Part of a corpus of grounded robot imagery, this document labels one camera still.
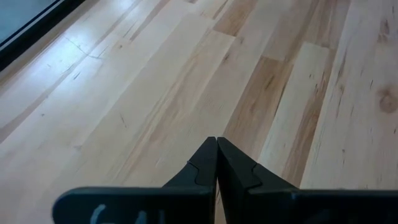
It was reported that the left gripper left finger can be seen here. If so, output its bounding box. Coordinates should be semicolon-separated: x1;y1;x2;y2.
52;136;218;224

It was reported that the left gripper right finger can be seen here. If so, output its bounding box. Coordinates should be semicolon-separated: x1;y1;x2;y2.
216;136;398;224

